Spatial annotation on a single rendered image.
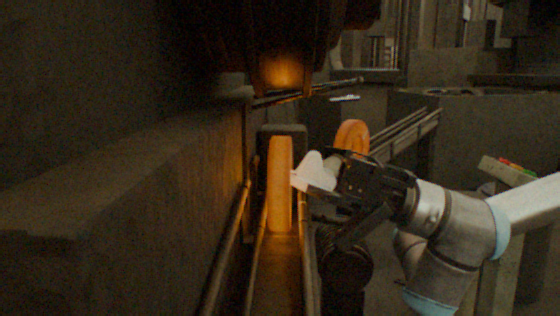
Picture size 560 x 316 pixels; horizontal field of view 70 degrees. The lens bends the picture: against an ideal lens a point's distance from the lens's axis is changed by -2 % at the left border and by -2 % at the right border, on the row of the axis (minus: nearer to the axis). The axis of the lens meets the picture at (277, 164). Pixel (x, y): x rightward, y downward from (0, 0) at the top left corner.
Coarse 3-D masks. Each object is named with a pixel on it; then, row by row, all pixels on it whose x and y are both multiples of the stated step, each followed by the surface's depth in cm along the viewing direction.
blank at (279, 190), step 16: (272, 144) 61; (288, 144) 61; (272, 160) 59; (288, 160) 59; (272, 176) 58; (288, 176) 58; (272, 192) 58; (288, 192) 58; (272, 208) 59; (288, 208) 59; (272, 224) 61; (288, 224) 61
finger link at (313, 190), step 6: (312, 186) 63; (306, 192) 63; (312, 192) 63; (318, 192) 63; (324, 192) 62; (330, 192) 62; (336, 192) 63; (318, 198) 62; (324, 198) 62; (330, 198) 62; (336, 198) 62; (342, 198) 62; (336, 204) 62; (342, 204) 62; (348, 204) 62
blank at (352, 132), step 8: (352, 120) 107; (360, 120) 108; (344, 128) 105; (352, 128) 105; (360, 128) 108; (336, 136) 104; (344, 136) 103; (352, 136) 105; (360, 136) 109; (368, 136) 113; (336, 144) 104; (344, 144) 103; (352, 144) 106; (360, 144) 111; (368, 144) 114; (360, 152) 112
